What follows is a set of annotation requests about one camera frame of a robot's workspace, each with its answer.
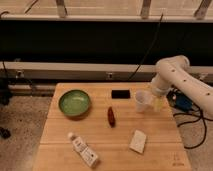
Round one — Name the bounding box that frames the white ceramic cup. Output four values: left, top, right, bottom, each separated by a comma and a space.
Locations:
134, 90, 153, 113

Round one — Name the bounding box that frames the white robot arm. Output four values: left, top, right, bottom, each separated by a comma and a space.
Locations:
150, 56, 213, 115

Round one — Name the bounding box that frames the green ceramic bowl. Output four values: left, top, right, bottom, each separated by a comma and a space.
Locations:
58, 89, 91, 117

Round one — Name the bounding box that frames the blue box on floor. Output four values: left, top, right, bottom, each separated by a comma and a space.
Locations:
171, 93, 192, 112

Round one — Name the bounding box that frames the black rectangular block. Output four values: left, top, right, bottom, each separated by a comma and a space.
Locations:
111, 90, 130, 99

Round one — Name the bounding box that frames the dark red elongated object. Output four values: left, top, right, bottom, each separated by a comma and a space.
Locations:
107, 107, 115, 127

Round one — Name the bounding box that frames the white tube with label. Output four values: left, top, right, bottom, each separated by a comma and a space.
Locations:
68, 132, 99, 168

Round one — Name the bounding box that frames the black object left floor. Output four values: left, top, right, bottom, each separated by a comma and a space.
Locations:
0, 127, 11, 139

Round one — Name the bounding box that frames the black cable on floor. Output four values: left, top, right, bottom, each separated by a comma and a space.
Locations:
173, 105, 213, 150

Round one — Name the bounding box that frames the black cable on wall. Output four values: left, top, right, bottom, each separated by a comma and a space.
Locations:
127, 13, 165, 82

